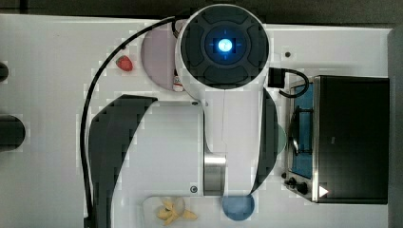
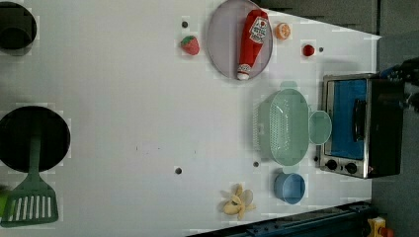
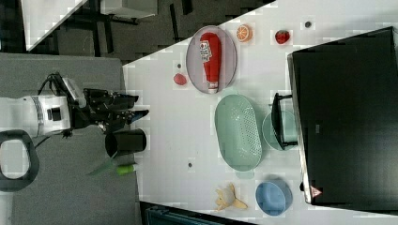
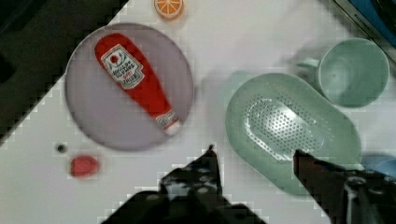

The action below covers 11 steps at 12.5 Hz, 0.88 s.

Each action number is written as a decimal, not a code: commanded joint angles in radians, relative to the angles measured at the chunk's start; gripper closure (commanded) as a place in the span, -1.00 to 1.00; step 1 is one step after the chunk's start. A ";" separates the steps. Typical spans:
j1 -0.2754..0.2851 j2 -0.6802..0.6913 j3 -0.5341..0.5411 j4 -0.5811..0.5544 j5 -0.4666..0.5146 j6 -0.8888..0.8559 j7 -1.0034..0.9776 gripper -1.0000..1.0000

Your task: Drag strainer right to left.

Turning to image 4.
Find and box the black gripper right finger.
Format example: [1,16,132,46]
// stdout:
[293,149,396,224]

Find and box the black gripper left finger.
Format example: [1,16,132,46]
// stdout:
[160,144,222,201]

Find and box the blue cup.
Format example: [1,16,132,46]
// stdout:
[361,153,396,177]

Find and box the red strawberry toy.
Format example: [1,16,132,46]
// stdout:
[70,155,99,178]

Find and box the grey round plate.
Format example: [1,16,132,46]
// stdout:
[65,22,194,151]

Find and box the green mug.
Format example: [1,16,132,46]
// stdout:
[296,37,390,108]

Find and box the red ketchup bottle toy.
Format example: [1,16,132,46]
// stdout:
[94,33,181,135]

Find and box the orange slice toy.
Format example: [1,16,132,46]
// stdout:
[153,0,185,21]

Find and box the silver toaster oven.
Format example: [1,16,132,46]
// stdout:
[333,0,396,62]

